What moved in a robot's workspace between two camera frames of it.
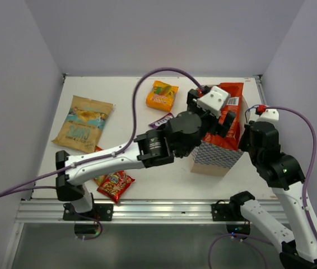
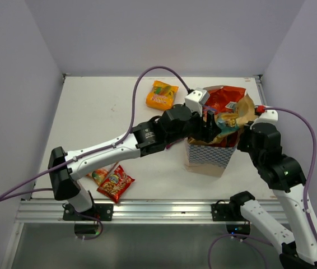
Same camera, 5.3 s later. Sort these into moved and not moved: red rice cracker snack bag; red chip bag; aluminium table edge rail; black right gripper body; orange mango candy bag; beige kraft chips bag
Moved: beige kraft chips bag; red chip bag
Not moved: red rice cracker snack bag; aluminium table edge rail; black right gripper body; orange mango candy bag
